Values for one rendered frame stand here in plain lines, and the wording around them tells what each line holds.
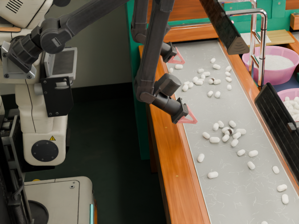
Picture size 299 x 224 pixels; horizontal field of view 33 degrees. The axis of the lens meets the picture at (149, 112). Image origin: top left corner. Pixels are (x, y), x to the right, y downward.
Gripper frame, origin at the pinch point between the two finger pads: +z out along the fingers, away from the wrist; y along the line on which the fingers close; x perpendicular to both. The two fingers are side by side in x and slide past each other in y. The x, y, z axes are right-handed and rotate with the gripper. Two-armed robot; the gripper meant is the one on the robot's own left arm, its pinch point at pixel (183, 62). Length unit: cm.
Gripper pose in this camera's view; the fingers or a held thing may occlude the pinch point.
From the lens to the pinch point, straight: 226.1
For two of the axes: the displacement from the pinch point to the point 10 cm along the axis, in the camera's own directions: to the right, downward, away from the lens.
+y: -0.8, -5.2, 8.5
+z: 8.0, 4.8, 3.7
